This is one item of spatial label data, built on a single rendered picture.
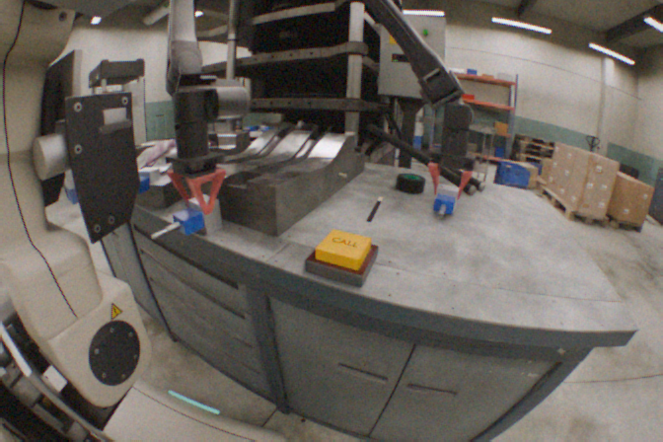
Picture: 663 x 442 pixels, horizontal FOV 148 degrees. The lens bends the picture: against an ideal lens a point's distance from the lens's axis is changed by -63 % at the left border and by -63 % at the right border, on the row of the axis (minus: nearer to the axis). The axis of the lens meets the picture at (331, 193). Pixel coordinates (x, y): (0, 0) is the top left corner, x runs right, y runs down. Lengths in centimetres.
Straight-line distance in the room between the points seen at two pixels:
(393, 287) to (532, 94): 724
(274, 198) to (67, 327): 35
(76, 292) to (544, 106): 769
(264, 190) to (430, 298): 29
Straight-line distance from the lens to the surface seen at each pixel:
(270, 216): 42
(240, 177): 49
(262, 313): 56
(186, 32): 55
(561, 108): 776
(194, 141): 42
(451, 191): 59
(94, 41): 807
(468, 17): 758
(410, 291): 34
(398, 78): 120
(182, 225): 45
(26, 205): 36
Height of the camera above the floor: 102
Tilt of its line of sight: 20 degrees down
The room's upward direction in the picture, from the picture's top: 2 degrees clockwise
